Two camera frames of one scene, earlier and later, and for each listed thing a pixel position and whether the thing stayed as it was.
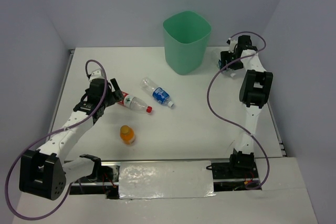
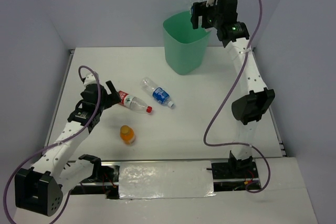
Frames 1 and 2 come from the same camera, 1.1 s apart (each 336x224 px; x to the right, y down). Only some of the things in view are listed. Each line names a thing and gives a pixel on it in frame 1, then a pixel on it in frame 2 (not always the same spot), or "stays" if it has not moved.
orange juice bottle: (127, 134) stays
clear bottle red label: (135, 103) stays
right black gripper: (224, 55) → (198, 10)
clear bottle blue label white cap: (158, 94) stays
